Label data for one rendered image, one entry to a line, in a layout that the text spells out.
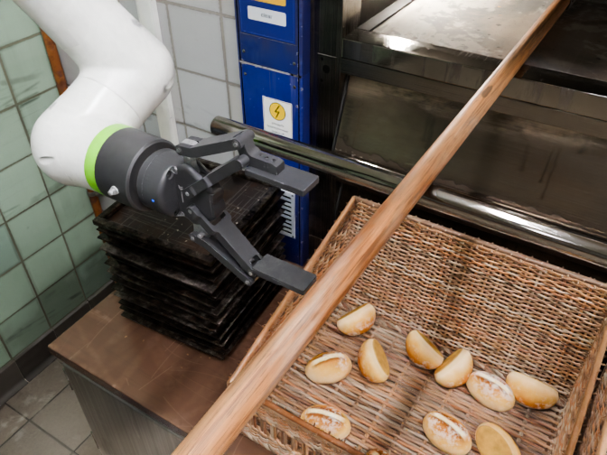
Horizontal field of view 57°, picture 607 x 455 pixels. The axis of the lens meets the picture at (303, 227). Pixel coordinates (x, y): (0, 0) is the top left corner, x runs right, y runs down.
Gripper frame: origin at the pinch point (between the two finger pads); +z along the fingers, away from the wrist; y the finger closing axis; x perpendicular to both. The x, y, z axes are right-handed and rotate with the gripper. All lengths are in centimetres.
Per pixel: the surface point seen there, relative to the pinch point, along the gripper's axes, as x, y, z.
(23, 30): -47, 16, -115
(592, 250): -17.9, 2.9, 26.7
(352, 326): -36, 56, -10
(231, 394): 19.7, -0.8, 5.9
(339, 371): -25, 57, -7
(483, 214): -17.8, 2.9, 14.4
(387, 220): -6.2, -0.8, 6.9
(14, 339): -11, 103, -115
